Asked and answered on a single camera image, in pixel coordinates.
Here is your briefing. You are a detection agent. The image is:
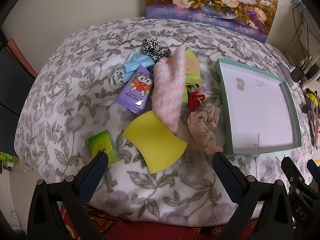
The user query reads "round beige puff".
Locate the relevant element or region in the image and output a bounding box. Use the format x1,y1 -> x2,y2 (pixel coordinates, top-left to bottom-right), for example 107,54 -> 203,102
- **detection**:
185,56 -> 199,75

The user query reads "black power adapter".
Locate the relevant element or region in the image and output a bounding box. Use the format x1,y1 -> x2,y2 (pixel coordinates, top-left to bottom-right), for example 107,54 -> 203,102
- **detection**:
290,66 -> 305,82

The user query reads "yellow toy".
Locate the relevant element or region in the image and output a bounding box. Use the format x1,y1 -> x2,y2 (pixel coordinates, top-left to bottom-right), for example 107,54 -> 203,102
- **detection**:
306,88 -> 320,107

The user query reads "black cable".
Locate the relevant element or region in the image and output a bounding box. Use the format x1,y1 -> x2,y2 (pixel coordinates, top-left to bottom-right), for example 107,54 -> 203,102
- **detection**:
292,1 -> 312,68

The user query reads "brown wooden frame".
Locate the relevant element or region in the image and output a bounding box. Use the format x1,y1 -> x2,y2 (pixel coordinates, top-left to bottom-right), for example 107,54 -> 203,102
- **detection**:
7,38 -> 38,78

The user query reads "green cloth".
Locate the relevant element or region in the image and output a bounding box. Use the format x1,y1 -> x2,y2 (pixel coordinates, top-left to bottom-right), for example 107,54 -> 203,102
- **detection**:
182,48 -> 202,104

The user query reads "pink floral scrunchie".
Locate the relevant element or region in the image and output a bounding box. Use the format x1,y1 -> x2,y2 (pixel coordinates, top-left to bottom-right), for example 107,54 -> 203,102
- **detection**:
187,106 -> 223,154

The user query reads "white power strip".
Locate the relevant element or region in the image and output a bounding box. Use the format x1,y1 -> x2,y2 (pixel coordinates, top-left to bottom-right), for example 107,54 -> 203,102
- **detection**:
280,64 -> 298,89

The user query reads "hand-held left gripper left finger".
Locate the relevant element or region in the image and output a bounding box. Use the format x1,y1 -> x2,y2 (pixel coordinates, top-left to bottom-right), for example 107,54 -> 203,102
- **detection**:
27,151 -> 109,240

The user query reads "green tissue pack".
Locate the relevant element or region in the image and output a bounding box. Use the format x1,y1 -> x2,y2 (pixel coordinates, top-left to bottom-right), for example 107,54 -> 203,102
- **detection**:
87,130 -> 120,167

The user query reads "flower painting canvas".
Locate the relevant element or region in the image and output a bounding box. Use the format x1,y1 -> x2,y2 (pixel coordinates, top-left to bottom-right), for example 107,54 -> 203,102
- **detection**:
144,0 -> 282,43

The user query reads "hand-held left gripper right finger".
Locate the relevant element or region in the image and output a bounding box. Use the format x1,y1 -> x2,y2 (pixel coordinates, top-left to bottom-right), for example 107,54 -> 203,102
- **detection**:
212,151 -> 293,240

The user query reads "dark cabinet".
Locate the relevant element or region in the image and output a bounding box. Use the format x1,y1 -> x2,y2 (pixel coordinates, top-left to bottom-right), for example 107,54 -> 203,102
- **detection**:
0,39 -> 35,150

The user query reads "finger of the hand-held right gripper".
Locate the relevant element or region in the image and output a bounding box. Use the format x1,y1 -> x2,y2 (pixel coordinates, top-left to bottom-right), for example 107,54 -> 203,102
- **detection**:
307,159 -> 320,181
281,156 -> 310,196

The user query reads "teal cardboard box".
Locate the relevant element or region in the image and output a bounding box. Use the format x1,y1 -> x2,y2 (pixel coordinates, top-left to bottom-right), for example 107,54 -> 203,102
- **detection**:
215,58 -> 302,155

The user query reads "black white spotted scrunchie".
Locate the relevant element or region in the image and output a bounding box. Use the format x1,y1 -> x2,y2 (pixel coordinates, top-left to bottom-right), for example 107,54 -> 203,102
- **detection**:
142,39 -> 172,63

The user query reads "pink fuzzy striped sock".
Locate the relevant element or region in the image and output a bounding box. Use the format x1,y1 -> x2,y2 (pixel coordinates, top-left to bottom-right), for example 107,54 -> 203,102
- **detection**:
152,47 -> 187,134

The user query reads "purple baby wipes packet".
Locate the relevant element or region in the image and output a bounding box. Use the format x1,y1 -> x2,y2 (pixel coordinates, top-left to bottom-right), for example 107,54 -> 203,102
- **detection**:
114,64 -> 154,111

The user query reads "grey floral fleece blanket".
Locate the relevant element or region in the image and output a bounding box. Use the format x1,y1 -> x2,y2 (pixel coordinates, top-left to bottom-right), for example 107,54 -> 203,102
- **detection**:
14,17 -> 318,227

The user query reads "yellow sponge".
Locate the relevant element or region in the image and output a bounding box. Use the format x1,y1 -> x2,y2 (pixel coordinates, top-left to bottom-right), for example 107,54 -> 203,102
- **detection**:
122,110 -> 188,174

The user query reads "blue face mask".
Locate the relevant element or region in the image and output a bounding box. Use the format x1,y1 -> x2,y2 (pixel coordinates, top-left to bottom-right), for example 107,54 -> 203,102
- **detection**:
110,52 -> 155,88

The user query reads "bunch of keys and pens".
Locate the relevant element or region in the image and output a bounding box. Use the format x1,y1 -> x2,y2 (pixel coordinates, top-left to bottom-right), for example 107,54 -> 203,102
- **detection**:
302,97 -> 320,150

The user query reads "red patterned cloth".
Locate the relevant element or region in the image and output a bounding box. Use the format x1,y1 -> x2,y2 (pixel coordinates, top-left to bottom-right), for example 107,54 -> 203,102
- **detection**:
60,202 -> 258,240

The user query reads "red fuzzy hair tie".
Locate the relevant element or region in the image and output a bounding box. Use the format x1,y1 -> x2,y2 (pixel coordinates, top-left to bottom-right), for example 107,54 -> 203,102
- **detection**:
187,86 -> 207,110

